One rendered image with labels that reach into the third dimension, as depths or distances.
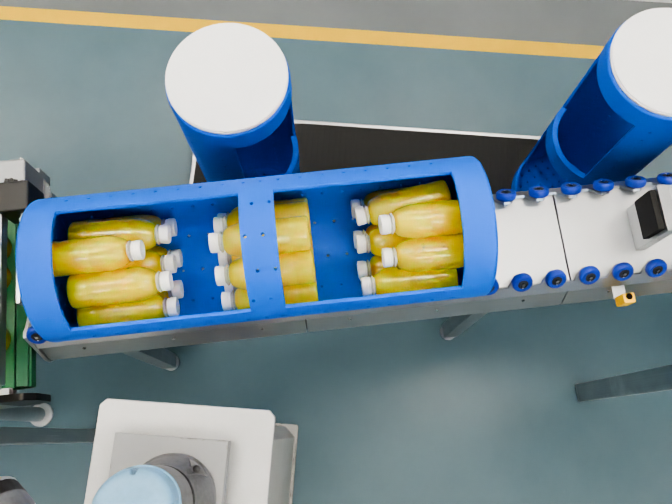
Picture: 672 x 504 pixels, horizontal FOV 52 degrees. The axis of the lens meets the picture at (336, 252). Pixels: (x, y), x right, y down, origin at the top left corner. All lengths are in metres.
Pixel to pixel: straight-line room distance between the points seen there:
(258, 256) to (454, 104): 1.66
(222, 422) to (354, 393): 1.19
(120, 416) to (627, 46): 1.35
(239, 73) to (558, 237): 0.81
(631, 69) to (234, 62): 0.90
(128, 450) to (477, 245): 0.72
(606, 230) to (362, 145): 1.08
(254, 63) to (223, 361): 1.20
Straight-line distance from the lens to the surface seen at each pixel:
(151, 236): 1.40
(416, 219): 1.31
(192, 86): 1.60
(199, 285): 1.52
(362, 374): 2.43
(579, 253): 1.64
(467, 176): 1.31
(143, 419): 1.31
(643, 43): 1.78
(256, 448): 1.28
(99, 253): 1.35
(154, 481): 1.05
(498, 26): 2.97
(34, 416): 2.50
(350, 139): 2.49
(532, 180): 2.52
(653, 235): 1.60
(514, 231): 1.61
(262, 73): 1.60
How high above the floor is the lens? 2.42
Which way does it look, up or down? 75 degrees down
